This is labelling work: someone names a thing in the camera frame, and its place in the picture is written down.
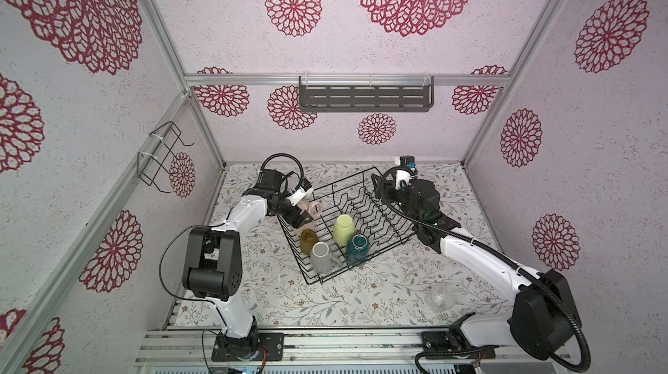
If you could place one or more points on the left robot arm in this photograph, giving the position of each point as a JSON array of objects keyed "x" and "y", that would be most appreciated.
[{"x": 213, "y": 266}]

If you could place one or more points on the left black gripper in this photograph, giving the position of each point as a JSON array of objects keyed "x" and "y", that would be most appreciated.
[{"x": 300, "y": 219}]

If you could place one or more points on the light green mug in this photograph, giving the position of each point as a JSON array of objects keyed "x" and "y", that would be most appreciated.
[{"x": 343, "y": 230}]

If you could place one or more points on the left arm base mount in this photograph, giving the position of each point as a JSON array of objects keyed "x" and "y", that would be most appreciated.
[{"x": 245, "y": 347}]

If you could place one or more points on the dark green mug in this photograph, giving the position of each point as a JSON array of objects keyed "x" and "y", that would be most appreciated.
[{"x": 357, "y": 250}]

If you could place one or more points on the pink purple mug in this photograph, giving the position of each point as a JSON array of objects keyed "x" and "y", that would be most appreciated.
[{"x": 315, "y": 210}]

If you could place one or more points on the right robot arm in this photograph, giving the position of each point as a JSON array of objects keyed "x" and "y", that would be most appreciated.
[{"x": 544, "y": 321}]

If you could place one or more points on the cream grey mug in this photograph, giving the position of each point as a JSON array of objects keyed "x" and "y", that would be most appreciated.
[{"x": 321, "y": 258}]

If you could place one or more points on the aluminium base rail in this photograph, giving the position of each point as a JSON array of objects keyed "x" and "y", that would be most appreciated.
[{"x": 292, "y": 346}]

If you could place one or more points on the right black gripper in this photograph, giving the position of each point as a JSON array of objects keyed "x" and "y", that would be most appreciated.
[{"x": 385, "y": 188}]

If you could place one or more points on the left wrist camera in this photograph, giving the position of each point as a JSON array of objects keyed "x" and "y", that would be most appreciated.
[{"x": 301, "y": 193}]

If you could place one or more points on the clear glass cup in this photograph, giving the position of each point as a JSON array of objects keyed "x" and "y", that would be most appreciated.
[{"x": 441, "y": 297}]

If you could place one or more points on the amber glass cup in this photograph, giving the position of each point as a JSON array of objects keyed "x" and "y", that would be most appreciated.
[{"x": 308, "y": 238}]

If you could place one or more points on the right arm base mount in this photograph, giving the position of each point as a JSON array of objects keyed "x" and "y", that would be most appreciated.
[{"x": 449, "y": 342}]

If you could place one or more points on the black wire wall holder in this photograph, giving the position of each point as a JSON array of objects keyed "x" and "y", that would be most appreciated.
[{"x": 167, "y": 167}]

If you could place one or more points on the grey wall shelf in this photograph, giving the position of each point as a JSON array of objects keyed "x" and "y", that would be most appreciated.
[{"x": 317, "y": 98}]

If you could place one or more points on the black wire dish rack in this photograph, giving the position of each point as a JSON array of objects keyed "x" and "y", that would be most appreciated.
[{"x": 351, "y": 195}]

